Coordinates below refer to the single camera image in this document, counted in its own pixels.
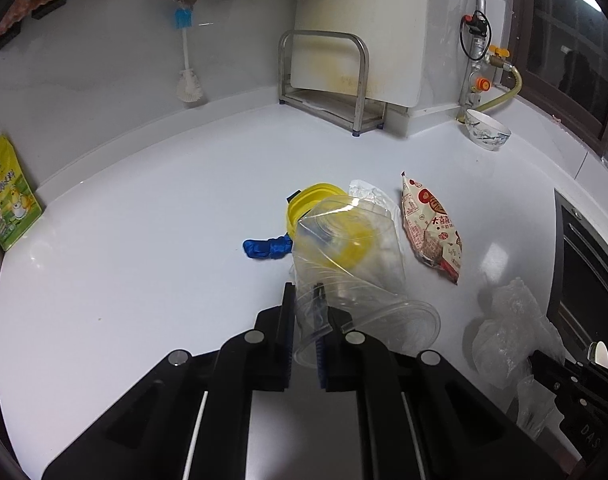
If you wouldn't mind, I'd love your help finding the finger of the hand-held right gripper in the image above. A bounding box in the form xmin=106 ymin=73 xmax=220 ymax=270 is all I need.
xmin=529 ymin=350 xmax=592 ymax=395

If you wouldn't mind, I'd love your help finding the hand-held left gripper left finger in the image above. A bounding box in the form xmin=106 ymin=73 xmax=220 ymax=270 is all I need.
xmin=41 ymin=282 xmax=295 ymax=480

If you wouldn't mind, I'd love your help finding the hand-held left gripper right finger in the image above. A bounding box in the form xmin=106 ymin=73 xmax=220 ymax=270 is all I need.
xmin=316 ymin=282 xmax=585 ymax=480

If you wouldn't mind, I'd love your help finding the clear plastic bag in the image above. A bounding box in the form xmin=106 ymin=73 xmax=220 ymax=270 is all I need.
xmin=471 ymin=277 xmax=569 ymax=442

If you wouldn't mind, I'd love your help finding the clear plastic cup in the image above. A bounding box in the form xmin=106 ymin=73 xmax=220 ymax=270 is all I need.
xmin=290 ymin=196 xmax=442 ymax=370

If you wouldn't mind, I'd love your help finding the blue crumpled plastic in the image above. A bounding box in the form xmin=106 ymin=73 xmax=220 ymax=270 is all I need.
xmin=243 ymin=232 xmax=295 ymax=261

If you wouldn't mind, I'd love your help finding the dark steel sink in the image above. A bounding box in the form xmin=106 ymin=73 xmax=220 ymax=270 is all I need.
xmin=546 ymin=187 xmax=608 ymax=361

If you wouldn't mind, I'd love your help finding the yellow plastic lid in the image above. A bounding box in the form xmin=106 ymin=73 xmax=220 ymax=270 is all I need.
xmin=285 ymin=184 xmax=385 ymax=269

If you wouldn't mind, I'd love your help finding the red and white snack packet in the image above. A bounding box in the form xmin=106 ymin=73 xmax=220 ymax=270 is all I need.
xmin=400 ymin=171 xmax=464 ymax=286

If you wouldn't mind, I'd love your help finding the white patterned bowl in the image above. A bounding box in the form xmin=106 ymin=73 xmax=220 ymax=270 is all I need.
xmin=465 ymin=108 xmax=513 ymax=153

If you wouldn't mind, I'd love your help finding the metal rack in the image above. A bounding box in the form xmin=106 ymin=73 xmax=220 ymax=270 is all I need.
xmin=276 ymin=30 xmax=389 ymax=139

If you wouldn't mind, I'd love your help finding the white fitting with orange cap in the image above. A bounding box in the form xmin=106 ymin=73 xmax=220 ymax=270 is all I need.
xmin=466 ymin=75 xmax=491 ymax=106

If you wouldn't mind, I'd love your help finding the green yellow seasoning packet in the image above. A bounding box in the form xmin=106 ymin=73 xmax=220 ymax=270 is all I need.
xmin=0 ymin=133 xmax=45 ymax=254

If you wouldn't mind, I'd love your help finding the white and blue bottle brush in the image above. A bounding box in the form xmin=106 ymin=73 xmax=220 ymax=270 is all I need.
xmin=174 ymin=7 xmax=207 ymax=106

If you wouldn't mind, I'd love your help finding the dark framed window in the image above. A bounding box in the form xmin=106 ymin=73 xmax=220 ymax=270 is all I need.
xmin=509 ymin=0 xmax=608 ymax=147

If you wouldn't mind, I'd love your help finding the white cutting board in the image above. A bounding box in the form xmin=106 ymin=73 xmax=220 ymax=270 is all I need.
xmin=290 ymin=0 xmax=431 ymax=109

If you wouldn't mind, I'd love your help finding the black and red gas device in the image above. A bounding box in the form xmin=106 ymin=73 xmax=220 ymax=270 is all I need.
xmin=459 ymin=10 xmax=490 ymax=64

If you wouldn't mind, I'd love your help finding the yellow gas hose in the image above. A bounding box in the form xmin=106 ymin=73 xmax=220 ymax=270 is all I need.
xmin=476 ymin=65 xmax=524 ymax=111

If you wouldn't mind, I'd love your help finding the yellow handled gas valve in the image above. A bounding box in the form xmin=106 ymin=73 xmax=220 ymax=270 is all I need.
xmin=486 ymin=45 xmax=513 ymax=69

